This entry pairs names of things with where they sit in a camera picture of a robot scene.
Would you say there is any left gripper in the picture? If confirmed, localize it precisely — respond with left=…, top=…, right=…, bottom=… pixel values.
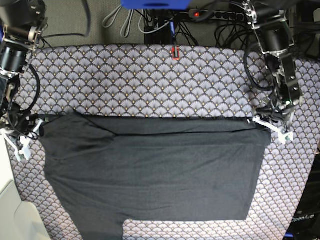
left=247, top=103, right=295, bottom=144

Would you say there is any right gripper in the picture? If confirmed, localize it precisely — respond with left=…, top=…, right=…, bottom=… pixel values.
left=0, top=112, right=49, bottom=160

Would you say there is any dark grey T-shirt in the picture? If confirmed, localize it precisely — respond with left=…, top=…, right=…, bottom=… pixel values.
left=40, top=113, right=271, bottom=240

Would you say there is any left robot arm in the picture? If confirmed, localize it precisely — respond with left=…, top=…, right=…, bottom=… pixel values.
left=242, top=0, right=303, bottom=144

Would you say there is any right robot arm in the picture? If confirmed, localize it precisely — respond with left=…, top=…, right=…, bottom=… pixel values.
left=0, top=0, right=48, bottom=161

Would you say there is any white plastic bin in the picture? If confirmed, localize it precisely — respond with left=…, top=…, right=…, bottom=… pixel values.
left=0, top=138, right=50, bottom=240

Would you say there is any black OpenArm box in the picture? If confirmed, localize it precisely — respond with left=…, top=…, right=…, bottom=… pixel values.
left=284, top=153, right=320, bottom=240

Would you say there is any fan-patterned table cloth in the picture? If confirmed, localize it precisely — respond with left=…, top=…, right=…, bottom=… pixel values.
left=0, top=43, right=320, bottom=240

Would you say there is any red and black clamp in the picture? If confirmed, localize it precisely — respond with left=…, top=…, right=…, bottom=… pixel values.
left=171, top=44, right=180, bottom=60

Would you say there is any black power strip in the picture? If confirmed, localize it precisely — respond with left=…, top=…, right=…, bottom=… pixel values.
left=188, top=9, right=246, bottom=23

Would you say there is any grey looped cable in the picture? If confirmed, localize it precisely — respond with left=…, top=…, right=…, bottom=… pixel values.
left=101, top=6, right=136, bottom=39

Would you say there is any blue vertical post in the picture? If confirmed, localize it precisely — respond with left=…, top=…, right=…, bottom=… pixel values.
left=169, top=21, right=176, bottom=45

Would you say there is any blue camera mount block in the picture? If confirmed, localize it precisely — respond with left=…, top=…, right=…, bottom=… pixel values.
left=121, top=0, right=191, bottom=10

